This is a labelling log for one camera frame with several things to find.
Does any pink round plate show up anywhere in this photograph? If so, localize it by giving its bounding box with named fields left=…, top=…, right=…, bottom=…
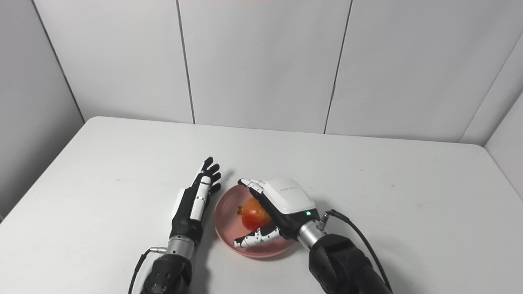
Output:
left=214, top=185, right=297, bottom=259

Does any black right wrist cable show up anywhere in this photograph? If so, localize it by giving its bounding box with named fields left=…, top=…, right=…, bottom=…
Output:
left=319, top=209, right=394, bottom=294

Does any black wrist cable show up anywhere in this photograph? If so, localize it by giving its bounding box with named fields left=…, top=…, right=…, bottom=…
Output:
left=127, top=246, right=167, bottom=294
left=319, top=209, right=394, bottom=294

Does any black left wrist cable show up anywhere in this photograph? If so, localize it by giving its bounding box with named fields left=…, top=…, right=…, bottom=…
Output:
left=127, top=246, right=167, bottom=294

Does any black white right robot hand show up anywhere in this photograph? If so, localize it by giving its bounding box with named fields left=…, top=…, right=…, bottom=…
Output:
left=233, top=178, right=322, bottom=249

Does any red pomegranate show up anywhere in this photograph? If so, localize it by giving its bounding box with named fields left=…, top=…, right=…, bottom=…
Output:
left=237, top=198, right=274, bottom=232

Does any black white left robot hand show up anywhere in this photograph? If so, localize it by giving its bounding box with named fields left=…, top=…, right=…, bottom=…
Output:
left=170, top=156, right=222, bottom=246

